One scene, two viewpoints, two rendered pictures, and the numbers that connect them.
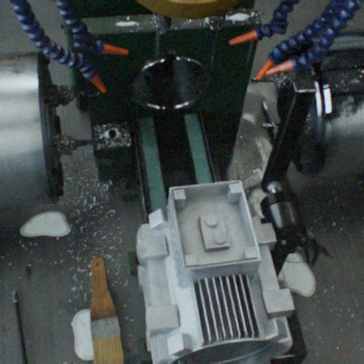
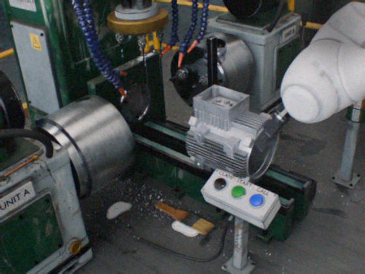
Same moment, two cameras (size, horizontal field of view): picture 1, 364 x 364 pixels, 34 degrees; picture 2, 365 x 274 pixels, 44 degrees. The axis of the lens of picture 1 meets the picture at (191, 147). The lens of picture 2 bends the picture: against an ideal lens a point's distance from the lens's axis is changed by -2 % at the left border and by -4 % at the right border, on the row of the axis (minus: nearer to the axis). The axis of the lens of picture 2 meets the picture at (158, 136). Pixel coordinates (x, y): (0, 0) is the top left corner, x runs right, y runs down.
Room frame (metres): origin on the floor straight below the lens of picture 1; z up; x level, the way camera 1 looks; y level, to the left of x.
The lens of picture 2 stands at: (-0.51, 0.67, 1.74)
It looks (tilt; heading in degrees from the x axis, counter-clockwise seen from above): 32 degrees down; 330
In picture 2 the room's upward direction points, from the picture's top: 5 degrees counter-clockwise
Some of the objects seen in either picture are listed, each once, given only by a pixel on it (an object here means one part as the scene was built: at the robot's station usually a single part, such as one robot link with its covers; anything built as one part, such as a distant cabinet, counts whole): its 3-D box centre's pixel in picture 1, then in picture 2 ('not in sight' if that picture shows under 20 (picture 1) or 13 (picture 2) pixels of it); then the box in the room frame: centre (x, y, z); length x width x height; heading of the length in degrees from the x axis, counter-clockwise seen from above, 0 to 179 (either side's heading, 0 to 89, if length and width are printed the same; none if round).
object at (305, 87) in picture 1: (286, 143); (213, 75); (0.53, -0.14, 1.12); 0.04 x 0.03 x 0.26; 15
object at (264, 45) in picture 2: not in sight; (255, 58); (0.78, -0.55, 0.99); 0.35 x 0.31 x 0.37; 105
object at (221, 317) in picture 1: (210, 289); (233, 140); (0.34, -0.05, 1.01); 0.20 x 0.19 x 0.19; 16
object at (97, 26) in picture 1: (165, 75); (124, 109); (0.77, 0.07, 0.97); 0.30 x 0.11 x 0.34; 105
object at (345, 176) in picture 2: not in sight; (355, 123); (0.18, -0.41, 1.01); 0.08 x 0.08 x 0.42; 15
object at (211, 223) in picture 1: (211, 235); (221, 107); (0.37, -0.04, 1.11); 0.12 x 0.11 x 0.07; 16
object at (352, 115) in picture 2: not in sight; (357, 111); (0.18, -0.41, 1.05); 0.06 x 0.06 x 0.04
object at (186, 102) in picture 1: (171, 85); (135, 103); (0.71, 0.05, 1.01); 0.15 x 0.02 x 0.15; 105
